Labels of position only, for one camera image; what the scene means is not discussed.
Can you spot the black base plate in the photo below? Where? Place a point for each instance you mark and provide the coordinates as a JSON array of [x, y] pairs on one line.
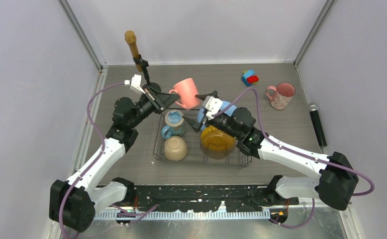
[[206, 198]]

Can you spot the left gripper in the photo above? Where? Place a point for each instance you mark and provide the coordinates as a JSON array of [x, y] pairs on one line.
[[163, 100]]

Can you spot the beige floral bowl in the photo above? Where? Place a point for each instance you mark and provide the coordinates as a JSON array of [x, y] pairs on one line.
[[175, 148]]

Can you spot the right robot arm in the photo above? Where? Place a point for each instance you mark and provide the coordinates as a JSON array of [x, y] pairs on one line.
[[329, 178]]

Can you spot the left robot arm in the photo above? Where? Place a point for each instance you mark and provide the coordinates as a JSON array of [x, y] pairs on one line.
[[74, 202]]

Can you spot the black handheld microphone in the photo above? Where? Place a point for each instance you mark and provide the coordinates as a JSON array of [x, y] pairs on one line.
[[317, 125]]

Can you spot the yellow plate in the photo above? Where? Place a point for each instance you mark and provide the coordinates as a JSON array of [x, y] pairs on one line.
[[216, 140]]

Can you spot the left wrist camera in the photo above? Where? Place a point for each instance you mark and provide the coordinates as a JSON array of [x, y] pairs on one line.
[[135, 84]]

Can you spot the black wire dish rack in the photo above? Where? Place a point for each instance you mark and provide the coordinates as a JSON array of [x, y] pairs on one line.
[[196, 152]]

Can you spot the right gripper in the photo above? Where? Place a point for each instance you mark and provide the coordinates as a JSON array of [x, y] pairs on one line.
[[195, 125]]

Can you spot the colourful toy block stack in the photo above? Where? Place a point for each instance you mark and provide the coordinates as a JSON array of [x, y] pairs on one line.
[[249, 78]]

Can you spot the pink patterned mug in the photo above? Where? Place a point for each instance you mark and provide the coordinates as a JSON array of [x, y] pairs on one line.
[[280, 95]]

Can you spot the plain pink mug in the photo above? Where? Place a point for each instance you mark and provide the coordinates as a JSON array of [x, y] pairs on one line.
[[187, 91]]

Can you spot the black microphone stand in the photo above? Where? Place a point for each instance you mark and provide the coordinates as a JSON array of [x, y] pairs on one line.
[[143, 64]]

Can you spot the brown microphone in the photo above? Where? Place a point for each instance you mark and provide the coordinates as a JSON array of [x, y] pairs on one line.
[[131, 40]]

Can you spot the blue glazed mug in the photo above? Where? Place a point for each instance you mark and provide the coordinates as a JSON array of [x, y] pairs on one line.
[[174, 124]]

